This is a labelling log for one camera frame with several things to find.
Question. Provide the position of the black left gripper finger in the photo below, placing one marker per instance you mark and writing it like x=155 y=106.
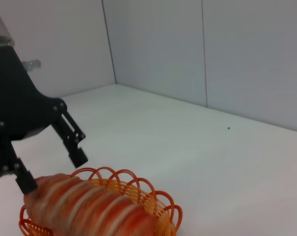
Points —
x=26 y=182

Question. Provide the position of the orange striped bread roll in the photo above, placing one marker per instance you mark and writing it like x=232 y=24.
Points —
x=89 y=206

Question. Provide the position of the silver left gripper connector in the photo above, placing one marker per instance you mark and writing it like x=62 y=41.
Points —
x=33 y=64

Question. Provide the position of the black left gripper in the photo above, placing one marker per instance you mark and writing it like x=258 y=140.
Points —
x=15 y=98

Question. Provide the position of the orange plastic woven basket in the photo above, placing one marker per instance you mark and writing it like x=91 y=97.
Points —
x=160 y=211

